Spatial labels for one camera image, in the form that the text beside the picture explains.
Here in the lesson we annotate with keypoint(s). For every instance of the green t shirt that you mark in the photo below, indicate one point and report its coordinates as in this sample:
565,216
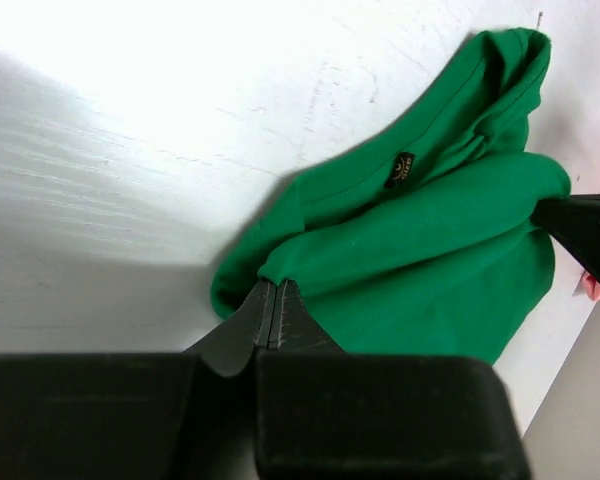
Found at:
420,240

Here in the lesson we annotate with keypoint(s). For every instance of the pink folded t shirt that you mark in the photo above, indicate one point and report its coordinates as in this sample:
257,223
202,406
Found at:
591,286

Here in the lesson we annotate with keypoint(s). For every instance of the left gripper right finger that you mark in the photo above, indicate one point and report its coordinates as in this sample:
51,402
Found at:
323,413

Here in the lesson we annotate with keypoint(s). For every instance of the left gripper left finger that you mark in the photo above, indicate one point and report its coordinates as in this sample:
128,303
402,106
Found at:
134,415

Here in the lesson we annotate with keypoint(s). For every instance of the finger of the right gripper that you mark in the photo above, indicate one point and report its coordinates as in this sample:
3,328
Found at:
574,222

